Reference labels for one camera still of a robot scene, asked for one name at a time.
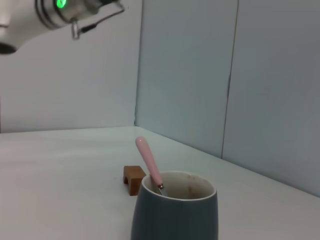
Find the grey ceramic coffee cup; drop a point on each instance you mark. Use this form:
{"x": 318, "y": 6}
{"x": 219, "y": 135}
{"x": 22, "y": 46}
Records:
{"x": 175, "y": 220}

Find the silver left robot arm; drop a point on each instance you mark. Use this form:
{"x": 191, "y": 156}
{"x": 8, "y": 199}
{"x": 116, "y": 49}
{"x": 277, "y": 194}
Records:
{"x": 32, "y": 17}

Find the dark arched wooden block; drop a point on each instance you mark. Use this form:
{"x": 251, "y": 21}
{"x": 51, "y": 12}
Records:
{"x": 133, "y": 175}

